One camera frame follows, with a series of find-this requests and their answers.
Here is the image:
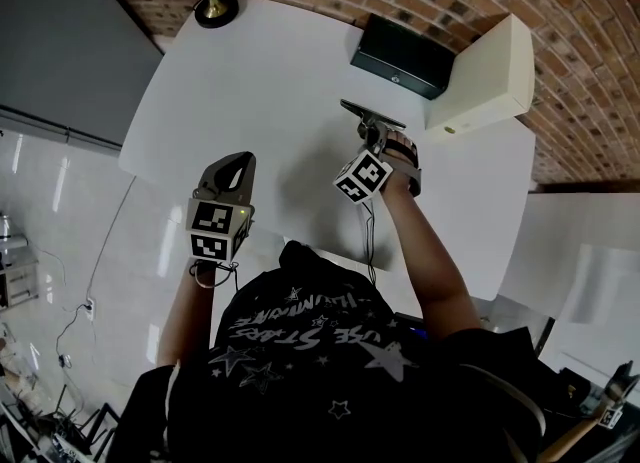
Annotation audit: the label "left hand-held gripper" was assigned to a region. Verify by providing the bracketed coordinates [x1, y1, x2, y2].
[185, 150, 257, 265]

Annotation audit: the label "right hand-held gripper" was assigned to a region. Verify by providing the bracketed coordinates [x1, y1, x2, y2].
[333, 99, 423, 206]

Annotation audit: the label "person's left forearm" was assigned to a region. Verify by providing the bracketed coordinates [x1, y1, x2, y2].
[155, 263, 217, 367]

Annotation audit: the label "person's right forearm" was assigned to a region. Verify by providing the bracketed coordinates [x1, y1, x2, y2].
[379, 183, 484, 340]

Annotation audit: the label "person's right hand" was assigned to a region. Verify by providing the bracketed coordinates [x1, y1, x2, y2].
[384, 129, 419, 166]

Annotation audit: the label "dark green box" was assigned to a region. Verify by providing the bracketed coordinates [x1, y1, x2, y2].
[349, 13, 456, 101]

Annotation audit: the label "black trousers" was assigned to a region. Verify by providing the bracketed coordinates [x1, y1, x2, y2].
[278, 239, 351, 275]

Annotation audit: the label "cream rectangular box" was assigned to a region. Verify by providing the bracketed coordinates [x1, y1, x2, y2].
[423, 13, 536, 135]

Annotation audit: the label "small white shelf unit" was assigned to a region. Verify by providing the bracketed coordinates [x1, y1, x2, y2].
[0, 210, 41, 310]

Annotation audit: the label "grey tall cabinet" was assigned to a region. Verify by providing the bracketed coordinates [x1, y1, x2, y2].
[0, 0, 166, 150]

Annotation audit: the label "black star-print t-shirt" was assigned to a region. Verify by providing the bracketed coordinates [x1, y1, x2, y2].
[107, 265, 566, 463]

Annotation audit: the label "white side table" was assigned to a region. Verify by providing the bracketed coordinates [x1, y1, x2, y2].
[499, 192, 640, 382]

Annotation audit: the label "spare hand-held gripper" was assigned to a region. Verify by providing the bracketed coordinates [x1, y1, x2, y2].
[594, 360, 640, 431]

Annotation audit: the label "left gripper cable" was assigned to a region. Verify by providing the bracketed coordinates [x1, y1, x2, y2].
[188, 259, 241, 292]

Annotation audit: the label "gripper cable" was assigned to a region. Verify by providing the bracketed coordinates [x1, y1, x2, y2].
[188, 259, 241, 292]
[360, 200, 379, 285]

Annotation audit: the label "long white floor cable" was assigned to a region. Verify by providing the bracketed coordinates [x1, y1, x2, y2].
[89, 175, 137, 302]

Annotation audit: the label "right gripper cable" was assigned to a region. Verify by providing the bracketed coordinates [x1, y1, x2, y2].
[360, 200, 379, 285]

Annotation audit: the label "black floor cable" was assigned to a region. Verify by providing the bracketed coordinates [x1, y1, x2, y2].
[54, 303, 94, 367]

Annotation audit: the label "black metal frame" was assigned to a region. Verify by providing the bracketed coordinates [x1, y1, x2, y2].
[49, 383, 121, 455]

